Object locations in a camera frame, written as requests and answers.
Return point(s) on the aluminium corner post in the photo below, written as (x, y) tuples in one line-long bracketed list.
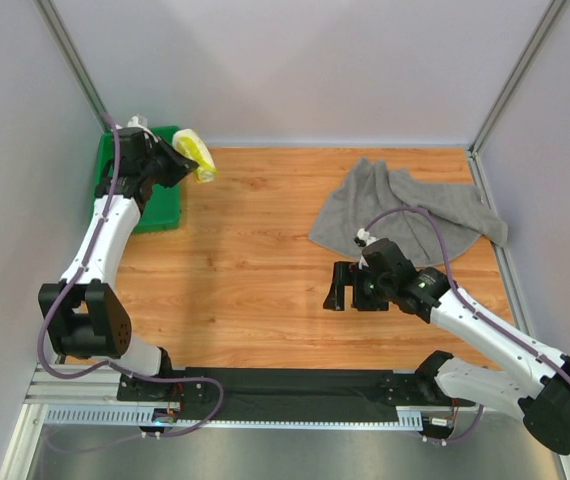
[(63, 39), (549, 19)]

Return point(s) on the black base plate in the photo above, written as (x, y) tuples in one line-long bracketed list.
[(282, 396)]

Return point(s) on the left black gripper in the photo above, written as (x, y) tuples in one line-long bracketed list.
[(166, 160)]

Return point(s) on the yellow green patterned towel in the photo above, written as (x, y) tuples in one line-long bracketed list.
[(189, 144)]

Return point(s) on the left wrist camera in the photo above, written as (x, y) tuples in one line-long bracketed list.
[(141, 122)]

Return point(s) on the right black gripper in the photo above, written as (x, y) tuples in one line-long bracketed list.
[(357, 288)]

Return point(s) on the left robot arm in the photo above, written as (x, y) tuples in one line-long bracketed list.
[(83, 317)]

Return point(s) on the aluminium frame rail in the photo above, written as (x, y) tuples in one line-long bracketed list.
[(101, 386)]

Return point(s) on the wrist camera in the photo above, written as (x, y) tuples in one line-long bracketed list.
[(363, 239), (141, 122)]

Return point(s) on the right aluminium corner post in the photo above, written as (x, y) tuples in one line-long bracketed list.
[(549, 19)]

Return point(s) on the grey towel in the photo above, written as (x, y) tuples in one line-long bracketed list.
[(392, 204)]

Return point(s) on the green plastic tray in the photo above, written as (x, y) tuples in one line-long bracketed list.
[(162, 211)]

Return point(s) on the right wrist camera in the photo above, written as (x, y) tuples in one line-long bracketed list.
[(363, 239)]

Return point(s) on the left aluminium corner post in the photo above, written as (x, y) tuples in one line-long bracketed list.
[(63, 39)]

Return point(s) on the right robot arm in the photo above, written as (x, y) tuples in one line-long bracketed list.
[(532, 381)]

